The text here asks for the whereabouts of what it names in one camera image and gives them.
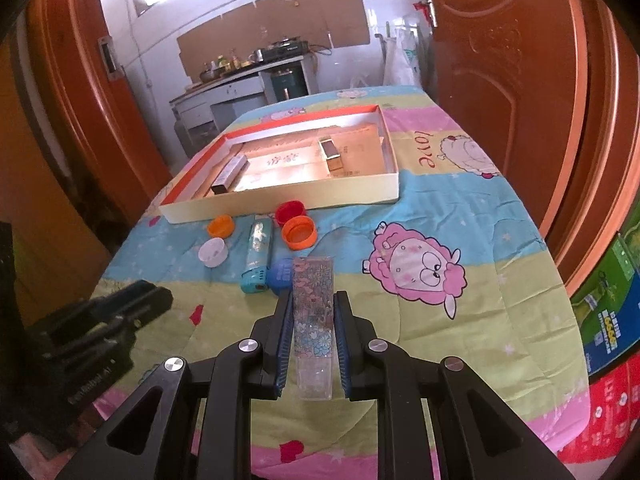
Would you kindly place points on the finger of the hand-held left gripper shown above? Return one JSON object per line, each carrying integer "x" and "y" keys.
{"x": 127, "y": 294}
{"x": 150, "y": 305}

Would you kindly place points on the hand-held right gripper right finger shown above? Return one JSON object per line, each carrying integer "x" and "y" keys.
{"x": 344, "y": 340}

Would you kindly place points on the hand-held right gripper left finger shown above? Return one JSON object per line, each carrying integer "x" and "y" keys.
{"x": 284, "y": 340}

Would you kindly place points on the clear floral plastic box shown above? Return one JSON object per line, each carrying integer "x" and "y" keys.
{"x": 312, "y": 310}

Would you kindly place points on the blue bottle cap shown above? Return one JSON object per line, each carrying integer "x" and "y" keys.
{"x": 279, "y": 276}

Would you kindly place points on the white bottle cap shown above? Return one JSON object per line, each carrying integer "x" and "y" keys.
{"x": 212, "y": 252}

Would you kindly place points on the teal patterned rectangular box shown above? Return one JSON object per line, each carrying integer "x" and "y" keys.
{"x": 256, "y": 255}

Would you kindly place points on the large orange bottle cap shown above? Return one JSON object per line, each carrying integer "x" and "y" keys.
{"x": 299, "y": 234}

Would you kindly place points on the red bottle cap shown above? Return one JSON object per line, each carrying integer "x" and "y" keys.
{"x": 291, "y": 210}

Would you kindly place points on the orange rimmed cardboard box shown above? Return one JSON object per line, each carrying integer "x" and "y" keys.
{"x": 350, "y": 190}

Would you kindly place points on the small orange bottle cap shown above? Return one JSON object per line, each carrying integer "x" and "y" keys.
{"x": 221, "y": 226}

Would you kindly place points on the long silver box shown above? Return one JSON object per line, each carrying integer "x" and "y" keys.
{"x": 230, "y": 174}

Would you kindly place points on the printed cartoon sheep blanket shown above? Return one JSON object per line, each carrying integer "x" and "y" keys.
{"x": 500, "y": 290}

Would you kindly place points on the grey gas cylinder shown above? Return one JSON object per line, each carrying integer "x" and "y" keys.
{"x": 181, "y": 132}

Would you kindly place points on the small tan box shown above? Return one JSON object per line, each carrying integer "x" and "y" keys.
{"x": 331, "y": 154}

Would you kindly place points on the orange wooden door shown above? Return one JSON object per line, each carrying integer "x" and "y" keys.
{"x": 500, "y": 85}
{"x": 85, "y": 110}

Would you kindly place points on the grey kitchen counter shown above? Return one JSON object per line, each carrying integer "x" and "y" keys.
{"x": 235, "y": 92}

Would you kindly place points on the metal pot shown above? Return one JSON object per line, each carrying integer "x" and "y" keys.
{"x": 209, "y": 75}

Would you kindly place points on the green air fryer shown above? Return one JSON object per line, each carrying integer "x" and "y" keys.
{"x": 289, "y": 87}

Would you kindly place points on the clear plastic bag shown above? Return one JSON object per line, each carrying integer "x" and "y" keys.
{"x": 361, "y": 81}

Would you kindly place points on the green printed carton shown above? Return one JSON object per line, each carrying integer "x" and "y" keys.
{"x": 607, "y": 310}

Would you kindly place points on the metal kettle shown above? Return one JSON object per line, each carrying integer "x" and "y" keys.
{"x": 256, "y": 56}

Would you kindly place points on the red printed pack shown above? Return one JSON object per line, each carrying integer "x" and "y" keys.
{"x": 607, "y": 415}

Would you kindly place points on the white plastic bag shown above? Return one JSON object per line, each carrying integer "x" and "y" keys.
{"x": 400, "y": 60}

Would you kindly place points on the black gas stove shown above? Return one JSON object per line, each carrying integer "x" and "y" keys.
{"x": 285, "y": 50}

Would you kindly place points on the cardboard wall panel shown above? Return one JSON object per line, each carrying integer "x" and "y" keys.
{"x": 300, "y": 15}

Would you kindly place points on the wooden door frame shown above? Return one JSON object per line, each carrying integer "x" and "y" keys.
{"x": 610, "y": 135}

